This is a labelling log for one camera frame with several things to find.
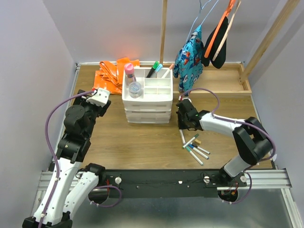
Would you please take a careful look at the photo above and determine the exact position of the purple capped white marker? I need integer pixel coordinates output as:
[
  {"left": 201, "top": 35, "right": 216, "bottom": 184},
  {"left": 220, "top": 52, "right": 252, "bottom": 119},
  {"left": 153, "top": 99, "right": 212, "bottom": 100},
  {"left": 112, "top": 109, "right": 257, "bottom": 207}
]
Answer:
[{"left": 179, "top": 129, "right": 186, "bottom": 145}]

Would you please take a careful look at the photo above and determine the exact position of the light blue highlighter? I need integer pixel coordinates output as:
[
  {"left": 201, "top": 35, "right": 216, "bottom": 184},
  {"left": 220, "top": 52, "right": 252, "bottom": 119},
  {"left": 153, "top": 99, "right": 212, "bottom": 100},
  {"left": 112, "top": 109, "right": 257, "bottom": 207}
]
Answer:
[{"left": 152, "top": 64, "right": 163, "bottom": 78}]

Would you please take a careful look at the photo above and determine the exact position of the blue patterned shirt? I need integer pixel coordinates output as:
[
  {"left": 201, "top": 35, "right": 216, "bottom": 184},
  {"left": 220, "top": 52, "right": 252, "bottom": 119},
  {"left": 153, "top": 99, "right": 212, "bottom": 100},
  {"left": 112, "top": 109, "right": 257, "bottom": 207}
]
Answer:
[{"left": 173, "top": 25, "right": 204, "bottom": 93}]

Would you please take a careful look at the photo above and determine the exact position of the green capped white marker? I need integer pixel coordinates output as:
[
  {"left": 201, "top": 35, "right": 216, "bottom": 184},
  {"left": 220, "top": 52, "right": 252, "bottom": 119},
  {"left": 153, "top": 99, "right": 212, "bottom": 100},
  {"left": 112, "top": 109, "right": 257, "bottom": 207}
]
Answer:
[{"left": 183, "top": 134, "right": 199, "bottom": 149}]

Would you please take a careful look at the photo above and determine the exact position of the white plastic drawer organizer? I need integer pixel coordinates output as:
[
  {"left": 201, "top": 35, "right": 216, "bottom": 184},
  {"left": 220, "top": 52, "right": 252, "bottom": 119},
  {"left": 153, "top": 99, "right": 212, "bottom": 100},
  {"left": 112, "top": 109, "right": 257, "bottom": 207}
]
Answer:
[{"left": 122, "top": 67, "right": 173, "bottom": 124}]

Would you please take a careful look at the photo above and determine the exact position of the pink capped pen tube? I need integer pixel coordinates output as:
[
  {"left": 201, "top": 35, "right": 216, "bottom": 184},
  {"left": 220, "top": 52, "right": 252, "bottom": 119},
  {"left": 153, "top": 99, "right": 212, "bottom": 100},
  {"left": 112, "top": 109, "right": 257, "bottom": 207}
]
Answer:
[{"left": 124, "top": 63, "right": 136, "bottom": 86}]

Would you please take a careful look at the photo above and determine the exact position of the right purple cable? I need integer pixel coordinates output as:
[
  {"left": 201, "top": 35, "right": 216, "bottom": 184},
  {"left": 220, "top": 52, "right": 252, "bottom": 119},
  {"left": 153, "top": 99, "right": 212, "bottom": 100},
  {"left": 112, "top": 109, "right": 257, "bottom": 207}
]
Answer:
[{"left": 178, "top": 88, "right": 276, "bottom": 205}]

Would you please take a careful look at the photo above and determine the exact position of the light blue wire hanger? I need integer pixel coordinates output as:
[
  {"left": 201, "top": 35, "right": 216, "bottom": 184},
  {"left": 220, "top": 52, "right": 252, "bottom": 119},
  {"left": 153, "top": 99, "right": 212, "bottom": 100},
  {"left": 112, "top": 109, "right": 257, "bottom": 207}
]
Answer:
[{"left": 187, "top": 0, "right": 220, "bottom": 38}]

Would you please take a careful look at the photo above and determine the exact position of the black garment on hanger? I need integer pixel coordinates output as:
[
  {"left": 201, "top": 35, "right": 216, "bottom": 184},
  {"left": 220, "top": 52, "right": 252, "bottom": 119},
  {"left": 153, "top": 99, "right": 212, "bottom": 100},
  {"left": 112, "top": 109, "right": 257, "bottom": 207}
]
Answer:
[{"left": 200, "top": 17, "right": 228, "bottom": 69}]

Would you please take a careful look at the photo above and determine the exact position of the teal capped white marker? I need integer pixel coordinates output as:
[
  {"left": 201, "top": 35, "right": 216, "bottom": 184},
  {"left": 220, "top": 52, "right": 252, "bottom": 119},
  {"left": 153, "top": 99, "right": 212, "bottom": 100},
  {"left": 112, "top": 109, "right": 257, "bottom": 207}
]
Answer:
[{"left": 185, "top": 147, "right": 203, "bottom": 166}]

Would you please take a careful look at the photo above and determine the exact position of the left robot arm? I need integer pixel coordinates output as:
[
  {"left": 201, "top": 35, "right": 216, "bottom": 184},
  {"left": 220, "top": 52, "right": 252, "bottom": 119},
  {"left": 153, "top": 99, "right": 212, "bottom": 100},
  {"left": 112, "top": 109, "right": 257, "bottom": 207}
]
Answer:
[{"left": 22, "top": 88, "right": 111, "bottom": 228}]

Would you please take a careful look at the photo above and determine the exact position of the black green highlighter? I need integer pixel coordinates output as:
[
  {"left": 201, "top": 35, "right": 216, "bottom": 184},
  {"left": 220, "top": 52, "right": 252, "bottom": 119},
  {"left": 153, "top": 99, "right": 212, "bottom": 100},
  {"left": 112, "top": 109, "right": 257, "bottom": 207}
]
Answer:
[{"left": 146, "top": 61, "right": 160, "bottom": 78}]

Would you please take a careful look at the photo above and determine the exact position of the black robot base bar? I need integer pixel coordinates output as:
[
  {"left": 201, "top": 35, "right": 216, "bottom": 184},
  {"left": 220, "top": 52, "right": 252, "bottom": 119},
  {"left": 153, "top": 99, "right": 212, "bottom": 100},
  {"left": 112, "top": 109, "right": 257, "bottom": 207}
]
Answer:
[{"left": 97, "top": 169, "right": 247, "bottom": 199}]

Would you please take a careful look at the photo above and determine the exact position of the wooden hanger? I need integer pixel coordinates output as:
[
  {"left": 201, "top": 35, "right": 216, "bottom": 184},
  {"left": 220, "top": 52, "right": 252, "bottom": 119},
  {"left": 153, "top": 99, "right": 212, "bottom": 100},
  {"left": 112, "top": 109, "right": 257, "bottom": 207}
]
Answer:
[{"left": 207, "top": 0, "right": 241, "bottom": 63}]

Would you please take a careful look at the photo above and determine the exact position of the blue capped white marker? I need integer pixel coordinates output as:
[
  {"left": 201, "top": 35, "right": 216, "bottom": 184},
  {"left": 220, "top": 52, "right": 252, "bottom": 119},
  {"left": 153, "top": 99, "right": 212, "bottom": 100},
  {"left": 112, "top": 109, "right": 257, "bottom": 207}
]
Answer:
[{"left": 190, "top": 145, "right": 209, "bottom": 160}]

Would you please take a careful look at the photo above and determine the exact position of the orange tie-dye cloth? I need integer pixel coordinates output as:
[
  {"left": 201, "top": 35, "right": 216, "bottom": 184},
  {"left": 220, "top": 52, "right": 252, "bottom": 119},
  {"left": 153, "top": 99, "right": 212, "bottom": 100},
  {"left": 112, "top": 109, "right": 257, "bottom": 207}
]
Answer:
[{"left": 93, "top": 57, "right": 140, "bottom": 95}]

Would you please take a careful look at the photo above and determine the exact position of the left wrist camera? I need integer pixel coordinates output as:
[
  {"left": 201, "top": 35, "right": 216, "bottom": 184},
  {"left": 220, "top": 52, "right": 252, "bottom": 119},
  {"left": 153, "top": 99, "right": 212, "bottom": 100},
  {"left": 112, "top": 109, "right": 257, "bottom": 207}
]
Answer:
[{"left": 86, "top": 88, "right": 111, "bottom": 107}]

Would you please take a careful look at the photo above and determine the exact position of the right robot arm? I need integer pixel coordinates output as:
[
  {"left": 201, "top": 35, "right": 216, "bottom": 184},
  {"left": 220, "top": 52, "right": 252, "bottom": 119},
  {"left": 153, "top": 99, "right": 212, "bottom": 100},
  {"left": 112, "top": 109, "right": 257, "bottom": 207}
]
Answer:
[{"left": 176, "top": 99, "right": 275, "bottom": 186}]

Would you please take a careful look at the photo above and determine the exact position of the clear jar of paperclips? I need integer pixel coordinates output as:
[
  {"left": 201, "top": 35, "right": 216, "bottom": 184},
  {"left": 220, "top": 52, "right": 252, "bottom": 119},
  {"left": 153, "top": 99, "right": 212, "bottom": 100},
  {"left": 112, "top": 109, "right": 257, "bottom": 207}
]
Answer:
[{"left": 128, "top": 81, "right": 142, "bottom": 98}]

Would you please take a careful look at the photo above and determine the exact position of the wooden clothes rack frame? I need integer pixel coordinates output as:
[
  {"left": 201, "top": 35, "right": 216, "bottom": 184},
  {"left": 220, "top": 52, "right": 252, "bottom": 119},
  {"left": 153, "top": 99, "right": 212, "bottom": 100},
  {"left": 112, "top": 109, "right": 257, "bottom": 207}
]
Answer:
[{"left": 155, "top": 0, "right": 298, "bottom": 98}]

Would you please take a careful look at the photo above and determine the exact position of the small tan eraser block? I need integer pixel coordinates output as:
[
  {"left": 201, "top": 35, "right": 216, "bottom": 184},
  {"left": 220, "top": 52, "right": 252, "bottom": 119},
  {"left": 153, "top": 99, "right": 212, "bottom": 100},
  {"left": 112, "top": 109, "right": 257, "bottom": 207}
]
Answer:
[{"left": 194, "top": 140, "right": 201, "bottom": 145}]

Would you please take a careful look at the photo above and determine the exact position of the purple cable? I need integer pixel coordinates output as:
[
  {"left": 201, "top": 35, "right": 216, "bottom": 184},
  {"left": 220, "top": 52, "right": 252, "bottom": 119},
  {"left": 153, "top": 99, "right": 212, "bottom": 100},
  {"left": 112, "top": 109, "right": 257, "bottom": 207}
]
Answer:
[
  {"left": 38, "top": 89, "right": 122, "bottom": 228},
  {"left": 178, "top": 88, "right": 276, "bottom": 205}
]

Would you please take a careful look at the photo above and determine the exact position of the orange hanger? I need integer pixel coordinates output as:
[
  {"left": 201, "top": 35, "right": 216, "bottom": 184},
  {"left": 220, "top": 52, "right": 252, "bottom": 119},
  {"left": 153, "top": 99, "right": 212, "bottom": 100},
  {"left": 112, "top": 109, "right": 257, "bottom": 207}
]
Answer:
[{"left": 204, "top": 0, "right": 236, "bottom": 58}]

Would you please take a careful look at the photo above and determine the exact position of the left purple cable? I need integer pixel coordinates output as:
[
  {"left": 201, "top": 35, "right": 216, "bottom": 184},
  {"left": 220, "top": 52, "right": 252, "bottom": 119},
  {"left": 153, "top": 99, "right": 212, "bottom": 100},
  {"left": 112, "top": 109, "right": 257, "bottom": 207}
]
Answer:
[{"left": 38, "top": 89, "right": 122, "bottom": 228}]

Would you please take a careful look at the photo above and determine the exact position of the peach capped white marker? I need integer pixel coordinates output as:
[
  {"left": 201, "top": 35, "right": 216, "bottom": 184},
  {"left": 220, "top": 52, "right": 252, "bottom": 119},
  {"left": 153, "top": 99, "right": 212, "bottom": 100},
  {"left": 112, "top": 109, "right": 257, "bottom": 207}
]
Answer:
[{"left": 162, "top": 64, "right": 174, "bottom": 78}]

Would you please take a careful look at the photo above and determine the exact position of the black capped white marker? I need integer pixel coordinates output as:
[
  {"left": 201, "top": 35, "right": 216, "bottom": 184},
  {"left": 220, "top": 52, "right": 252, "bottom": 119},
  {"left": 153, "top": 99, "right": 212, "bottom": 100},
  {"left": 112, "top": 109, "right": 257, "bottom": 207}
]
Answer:
[{"left": 191, "top": 143, "right": 210, "bottom": 154}]

